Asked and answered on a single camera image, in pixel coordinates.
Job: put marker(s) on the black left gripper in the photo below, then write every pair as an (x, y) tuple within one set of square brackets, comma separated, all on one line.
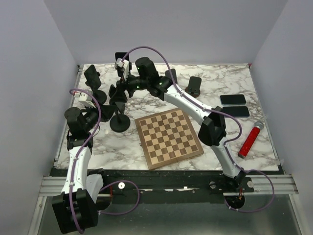
[(107, 112)]

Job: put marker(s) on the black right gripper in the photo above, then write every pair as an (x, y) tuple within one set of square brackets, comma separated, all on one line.
[(125, 84)]

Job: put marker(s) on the black front phone stand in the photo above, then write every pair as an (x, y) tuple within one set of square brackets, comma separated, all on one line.
[(120, 122)]

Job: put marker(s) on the black round phone stand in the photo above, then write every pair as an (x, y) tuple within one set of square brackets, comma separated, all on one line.
[(123, 69), (100, 96)]

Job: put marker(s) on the dark blue phone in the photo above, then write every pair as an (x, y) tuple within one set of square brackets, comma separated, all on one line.
[(233, 99)]

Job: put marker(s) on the black phone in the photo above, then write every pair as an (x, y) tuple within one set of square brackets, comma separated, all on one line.
[(117, 94)]

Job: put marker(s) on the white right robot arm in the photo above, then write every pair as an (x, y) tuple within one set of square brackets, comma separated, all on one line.
[(211, 120)]

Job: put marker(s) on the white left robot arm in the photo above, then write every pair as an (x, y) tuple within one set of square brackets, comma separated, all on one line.
[(75, 207)]

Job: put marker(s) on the round wooden phone stand left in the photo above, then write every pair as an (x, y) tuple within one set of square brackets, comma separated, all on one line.
[(172, 74)]

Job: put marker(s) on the round wooden phone stand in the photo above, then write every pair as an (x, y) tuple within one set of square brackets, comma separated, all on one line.
[(194, 85), (172, 74)]

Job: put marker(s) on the round wooden phone stand right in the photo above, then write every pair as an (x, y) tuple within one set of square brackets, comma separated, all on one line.
[(194, 85)]

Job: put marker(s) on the wooden chessboard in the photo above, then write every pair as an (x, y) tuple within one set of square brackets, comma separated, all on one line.
[(167, 138)]

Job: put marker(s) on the red toy microphone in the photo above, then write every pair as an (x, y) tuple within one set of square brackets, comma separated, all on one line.
[(243, 152)]

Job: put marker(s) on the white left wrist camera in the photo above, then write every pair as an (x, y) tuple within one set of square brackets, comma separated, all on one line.
[(85, 100)]

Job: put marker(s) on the aluminium front rail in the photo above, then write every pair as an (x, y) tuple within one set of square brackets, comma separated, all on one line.
[(252, 185)]

